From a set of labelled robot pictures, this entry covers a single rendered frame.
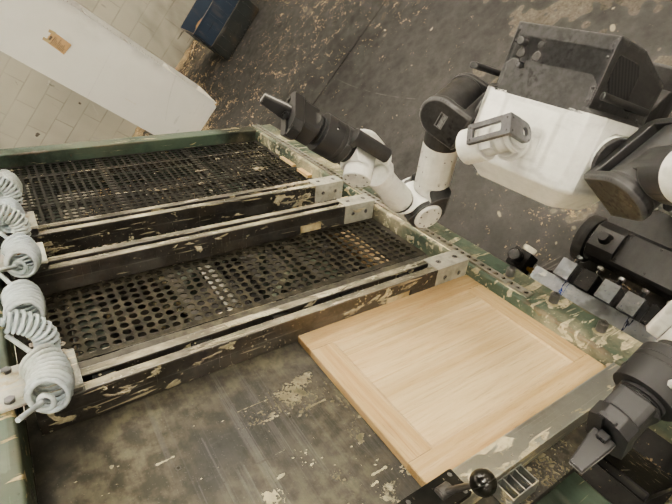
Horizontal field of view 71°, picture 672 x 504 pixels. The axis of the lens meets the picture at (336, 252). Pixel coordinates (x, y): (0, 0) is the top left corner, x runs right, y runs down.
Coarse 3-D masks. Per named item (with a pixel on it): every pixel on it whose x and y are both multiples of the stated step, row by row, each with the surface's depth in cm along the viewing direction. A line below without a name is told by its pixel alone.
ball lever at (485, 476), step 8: (472, 472) 67; (480, 472) 66; (488, 472) 66; (472, 480) 66; (480, 480) 65; (488, 480) 65; (496, 480) 66; (440, 488) 74; (448, 488) 73; (456, 488) 71; (464, 488) 69; (472, 488) 66; (480, 488) 65; (488, 488) 64; (496, 488) 65; (440, 496) 73; (448, 496) 74; (480, 496) 65; (488, 496) 65
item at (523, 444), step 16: (608, 368) 104; (592, 384) 100; (608, 384) 100; (560, 400) 95; (576, 400) 95; (592, 400) 96; (544, 416) 91; (560, 416) 91; (576, 416) 92; (512, 432) 87; (528, 432) 87; (544, 432) 88; (560, 432) 89; (496, 448) 84; (512, 448) 84; (528, 448) 84; (544, 448) 87; (464, 464) 80; (480, 464) 80; (496, 464) 81; (512, 464) 81; (464, 480) 78
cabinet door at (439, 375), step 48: (432, 288) 130; (480, 288) 132; (336, 336) 109; (384, 336) 111; (432, 336) 112; (480, 336) 114; (528, 336) 115; (336, 384) 98; (384, 384) 98; (432, 384) 99; (480, 384) 100; (528, 384) 101; (576, 384) 102; (384, 432) 87; (432, 432) 88; (480, 432) 89
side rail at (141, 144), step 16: (224, 128) 230; (240, 128) 232; (64, 144) 192; (80, 144) 194; (96, 144) 196; (112, 144) 197; (128, 144) 201; (144, 144) 205; (160, 144) 208; (176, 144) 212; (192, 144) 217; (208, 144) 221; (0, 160) 178; (16, 160) 181; (32, 160) 184; (48, 160) 187; (64, 160) 190; (112, 160) 200
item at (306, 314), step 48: (336, 288) 116; (384, 288) 119; (48, 336) 77; (192, 336) 97; (240, 336) 98; (288, 336) 106; (0, 384) 78; (96, 384) 84; (144, 384) 90; (48, 432) 83
